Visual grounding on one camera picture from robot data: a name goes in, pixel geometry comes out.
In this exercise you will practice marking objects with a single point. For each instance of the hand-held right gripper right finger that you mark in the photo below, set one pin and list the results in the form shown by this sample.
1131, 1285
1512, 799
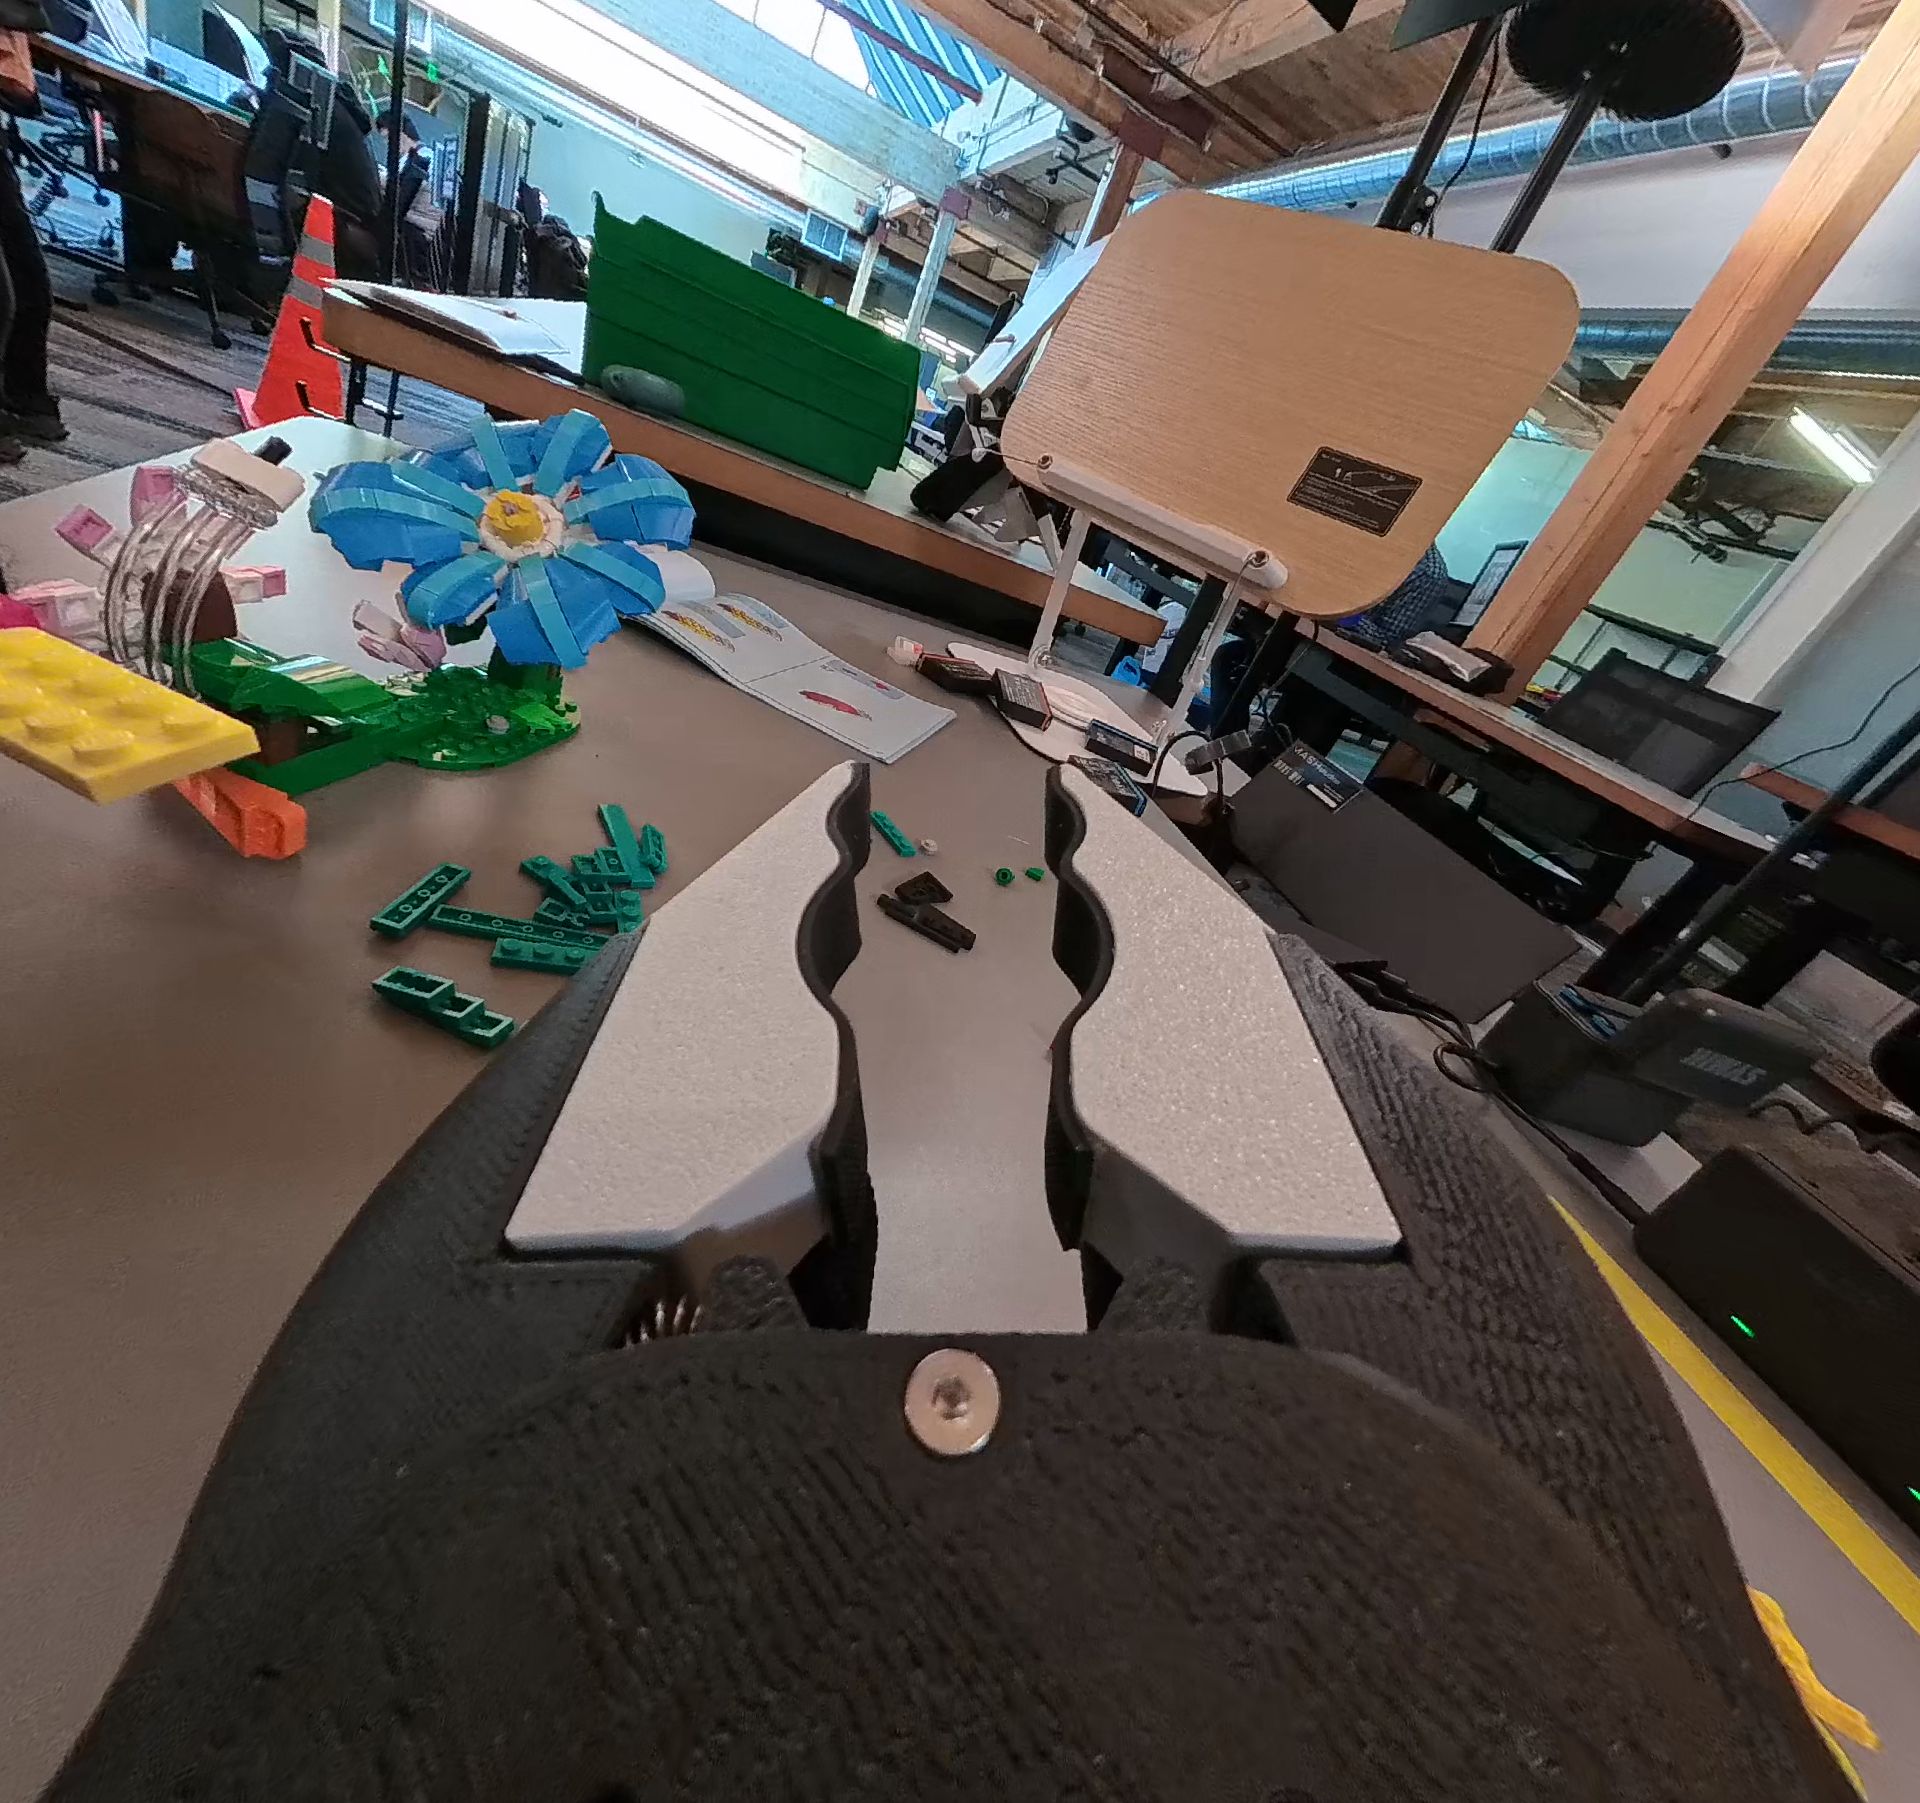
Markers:
1216, 1068

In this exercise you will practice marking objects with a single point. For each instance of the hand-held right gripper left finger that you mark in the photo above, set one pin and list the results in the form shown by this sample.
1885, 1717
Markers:
691, 1054

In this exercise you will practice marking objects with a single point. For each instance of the yellow lego plate assembly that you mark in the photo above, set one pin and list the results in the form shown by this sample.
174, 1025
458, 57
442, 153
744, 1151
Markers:
104, 716

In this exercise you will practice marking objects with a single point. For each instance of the black lego piece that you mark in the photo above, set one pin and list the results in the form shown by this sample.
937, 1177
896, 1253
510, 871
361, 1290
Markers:
926, 890
928, 925

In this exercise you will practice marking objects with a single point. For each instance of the small green lego plate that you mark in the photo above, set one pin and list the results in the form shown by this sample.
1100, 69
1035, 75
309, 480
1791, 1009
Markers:
893, 833

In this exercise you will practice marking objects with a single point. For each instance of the pile of green lego pieces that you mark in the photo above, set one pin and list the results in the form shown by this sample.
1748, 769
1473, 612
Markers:
420, 899

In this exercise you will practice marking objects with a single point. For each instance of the lego instruction booklet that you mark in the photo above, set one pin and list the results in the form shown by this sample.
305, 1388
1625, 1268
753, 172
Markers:
812, 678

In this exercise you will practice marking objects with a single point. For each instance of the green lego leaf base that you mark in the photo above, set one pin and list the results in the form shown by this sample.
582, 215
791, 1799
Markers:
450, 724

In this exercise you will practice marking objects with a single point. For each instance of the orange lego piece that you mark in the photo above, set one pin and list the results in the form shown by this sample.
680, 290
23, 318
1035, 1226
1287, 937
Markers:
248, 822

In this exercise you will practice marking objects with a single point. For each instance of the small pink lego blossom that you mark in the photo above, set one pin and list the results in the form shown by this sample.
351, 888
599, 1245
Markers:
398, 641

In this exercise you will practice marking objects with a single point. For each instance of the blue lego flower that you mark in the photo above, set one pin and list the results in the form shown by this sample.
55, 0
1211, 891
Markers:
602, 499

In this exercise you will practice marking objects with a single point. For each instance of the pink and clear lego flower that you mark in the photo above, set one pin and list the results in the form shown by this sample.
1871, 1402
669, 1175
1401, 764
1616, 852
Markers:
248, 477

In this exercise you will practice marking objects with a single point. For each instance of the black flat case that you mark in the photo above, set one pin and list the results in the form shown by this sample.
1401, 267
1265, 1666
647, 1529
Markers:
1395, 888

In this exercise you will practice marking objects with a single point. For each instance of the black battery pack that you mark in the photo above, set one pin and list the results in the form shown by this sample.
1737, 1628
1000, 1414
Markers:
1026, 695
956, 673
1111, 784
1118, 743

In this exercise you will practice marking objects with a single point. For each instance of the wooden desk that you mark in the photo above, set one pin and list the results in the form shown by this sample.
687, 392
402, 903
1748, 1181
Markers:
1442, 705

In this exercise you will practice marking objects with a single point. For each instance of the grey battery charger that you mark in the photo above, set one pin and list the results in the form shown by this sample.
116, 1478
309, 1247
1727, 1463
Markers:
1726, 1059

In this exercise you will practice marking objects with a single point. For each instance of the black laptop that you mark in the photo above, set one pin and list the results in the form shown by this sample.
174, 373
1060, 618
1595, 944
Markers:
1665, 724

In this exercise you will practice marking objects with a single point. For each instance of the long wooden table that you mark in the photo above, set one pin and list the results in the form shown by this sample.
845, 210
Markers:
841, 505

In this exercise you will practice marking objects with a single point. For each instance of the black power station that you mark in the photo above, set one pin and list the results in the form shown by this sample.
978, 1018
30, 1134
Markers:
1801, 1279

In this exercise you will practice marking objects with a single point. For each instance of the black device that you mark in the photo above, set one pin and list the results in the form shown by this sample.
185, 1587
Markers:
961, 483

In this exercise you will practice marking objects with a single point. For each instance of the grey-green pebble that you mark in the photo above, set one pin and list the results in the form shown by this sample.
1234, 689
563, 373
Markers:
643, 392

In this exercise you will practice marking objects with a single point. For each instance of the stack of green bins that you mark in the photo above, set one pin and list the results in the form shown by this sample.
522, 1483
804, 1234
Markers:
752, 365

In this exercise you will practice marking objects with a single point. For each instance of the wooden book stand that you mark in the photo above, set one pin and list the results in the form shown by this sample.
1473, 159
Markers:
1274, 365

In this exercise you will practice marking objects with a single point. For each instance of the white paper sheets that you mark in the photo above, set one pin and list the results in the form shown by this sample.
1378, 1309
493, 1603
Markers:
481, 318

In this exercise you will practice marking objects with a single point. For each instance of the orange traffic cone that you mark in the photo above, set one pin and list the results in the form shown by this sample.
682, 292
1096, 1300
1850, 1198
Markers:
300, 333

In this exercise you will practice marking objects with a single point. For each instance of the yellow plastic strip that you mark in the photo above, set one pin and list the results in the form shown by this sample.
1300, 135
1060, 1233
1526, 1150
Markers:
1808, 1669

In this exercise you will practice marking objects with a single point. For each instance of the black light stand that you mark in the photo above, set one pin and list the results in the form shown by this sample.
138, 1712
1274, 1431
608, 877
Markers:
1620, 40

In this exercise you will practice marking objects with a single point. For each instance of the wooden support post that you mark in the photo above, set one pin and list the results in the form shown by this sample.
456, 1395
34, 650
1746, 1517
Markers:
1696, 365

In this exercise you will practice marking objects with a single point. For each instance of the silver ventilation duct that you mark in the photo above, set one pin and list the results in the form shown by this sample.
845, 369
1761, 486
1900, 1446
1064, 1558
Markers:
1576, 137

